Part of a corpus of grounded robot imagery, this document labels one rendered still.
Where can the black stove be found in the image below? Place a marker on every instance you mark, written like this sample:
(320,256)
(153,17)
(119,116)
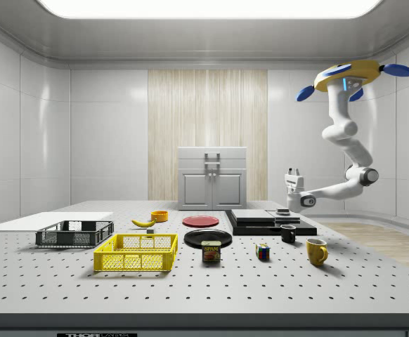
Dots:
(253,219)

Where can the yellow basket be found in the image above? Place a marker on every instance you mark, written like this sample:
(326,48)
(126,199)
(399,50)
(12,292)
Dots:
(130,261)

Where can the white cabinet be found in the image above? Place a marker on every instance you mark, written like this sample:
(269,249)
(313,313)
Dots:
(211,186)

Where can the black mug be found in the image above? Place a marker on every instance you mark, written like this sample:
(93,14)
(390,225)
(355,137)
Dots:
(287,234)

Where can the banana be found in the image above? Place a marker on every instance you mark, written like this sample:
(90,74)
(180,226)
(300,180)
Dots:
(143,223)

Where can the puzzle cube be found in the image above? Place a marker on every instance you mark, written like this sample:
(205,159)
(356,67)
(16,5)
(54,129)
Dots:
(263,252)

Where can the drone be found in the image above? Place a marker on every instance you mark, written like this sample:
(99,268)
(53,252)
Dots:
(361,70)

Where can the black plate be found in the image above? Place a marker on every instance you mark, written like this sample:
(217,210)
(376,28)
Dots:
(197,237)

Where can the white board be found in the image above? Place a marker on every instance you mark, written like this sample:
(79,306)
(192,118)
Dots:
(46,219)

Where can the dark grey basket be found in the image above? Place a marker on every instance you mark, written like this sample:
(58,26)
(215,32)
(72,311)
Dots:
(67,238)

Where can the yellow mug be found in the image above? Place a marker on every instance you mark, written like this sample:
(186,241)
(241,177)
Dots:
(315,253)

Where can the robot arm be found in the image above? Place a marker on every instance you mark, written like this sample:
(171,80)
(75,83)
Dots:
(339,105)

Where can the red plate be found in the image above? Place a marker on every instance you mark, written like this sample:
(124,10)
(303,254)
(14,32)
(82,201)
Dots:
(200,221)

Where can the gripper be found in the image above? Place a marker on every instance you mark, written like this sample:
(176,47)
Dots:
(294,183)

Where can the yellow bowl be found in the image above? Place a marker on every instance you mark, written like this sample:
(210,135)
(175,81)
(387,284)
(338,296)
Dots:
(159,217)

